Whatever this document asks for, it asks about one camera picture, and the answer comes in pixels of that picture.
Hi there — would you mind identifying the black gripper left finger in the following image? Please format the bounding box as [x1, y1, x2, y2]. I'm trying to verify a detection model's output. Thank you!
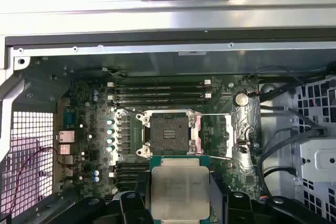
[61, 170, 153, 224]

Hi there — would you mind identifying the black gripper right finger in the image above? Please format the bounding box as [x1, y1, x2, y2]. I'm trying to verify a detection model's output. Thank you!
[209, 173, 332, 224]

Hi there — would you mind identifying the CPU with silver top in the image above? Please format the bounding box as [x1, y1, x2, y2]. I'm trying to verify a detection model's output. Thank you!
[148, 155, 211, 224]

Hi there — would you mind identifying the thin wire locking lever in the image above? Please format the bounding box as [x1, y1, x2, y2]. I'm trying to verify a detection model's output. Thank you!
[202, 155, 233, 161]

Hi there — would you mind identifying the metal socket cover frame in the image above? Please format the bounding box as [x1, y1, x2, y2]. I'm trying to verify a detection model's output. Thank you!
[191, 112, 236, 157]

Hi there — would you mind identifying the black RAM slot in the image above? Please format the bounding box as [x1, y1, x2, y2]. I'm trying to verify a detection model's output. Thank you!
[107, 87, 213, 93]
[109, 173, 151, 179]
[109, 168, 151, 174]
[109, 178, 151, 184]
[107, 98, 213, 105]
[107, 92, 213, 99]
[107, 80, 213, 88]
[109, 163, 151, 169]

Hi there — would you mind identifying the CPU socket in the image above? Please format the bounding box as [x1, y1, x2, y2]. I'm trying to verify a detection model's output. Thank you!
[135, 112, 203, 157]

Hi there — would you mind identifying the green motherboard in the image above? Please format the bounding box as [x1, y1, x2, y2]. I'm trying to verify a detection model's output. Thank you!
[56, 73, 264, 210]

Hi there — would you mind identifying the silver rear port block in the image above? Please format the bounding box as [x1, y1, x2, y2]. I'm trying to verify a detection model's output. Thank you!
[59, 155, 75, 178]
[56, 130, 76, 143]
[59, 144, 73, 155]

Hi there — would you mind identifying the round coin battery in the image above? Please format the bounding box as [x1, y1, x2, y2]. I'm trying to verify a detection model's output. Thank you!
[234, 92, 249, 108]

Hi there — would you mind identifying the blue serial port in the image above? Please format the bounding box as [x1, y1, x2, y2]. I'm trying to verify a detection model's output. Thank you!
[62, 108, 77, 130]

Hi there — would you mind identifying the silver perforated drive cage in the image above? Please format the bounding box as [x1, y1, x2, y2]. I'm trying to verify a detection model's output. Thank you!
[291, 73, 336, 224]

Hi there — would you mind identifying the black open PC case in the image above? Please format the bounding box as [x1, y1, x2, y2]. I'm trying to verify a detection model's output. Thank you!
[0, 28, 336, 224]

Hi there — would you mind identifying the thick black cable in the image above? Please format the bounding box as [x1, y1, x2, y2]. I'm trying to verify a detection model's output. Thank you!
[257, 153, 299, 201]

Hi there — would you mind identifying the dark data cable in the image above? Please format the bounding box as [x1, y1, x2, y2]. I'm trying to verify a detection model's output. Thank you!
[258, 126, 329, 162]
[259, 104, 329, 133]

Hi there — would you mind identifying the red and black wire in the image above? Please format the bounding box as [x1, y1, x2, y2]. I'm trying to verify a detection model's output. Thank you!
[4, 146, 58, 218]

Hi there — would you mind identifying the thin black wire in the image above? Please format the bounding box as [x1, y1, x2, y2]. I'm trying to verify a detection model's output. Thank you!
[243, 66, 307, 96]

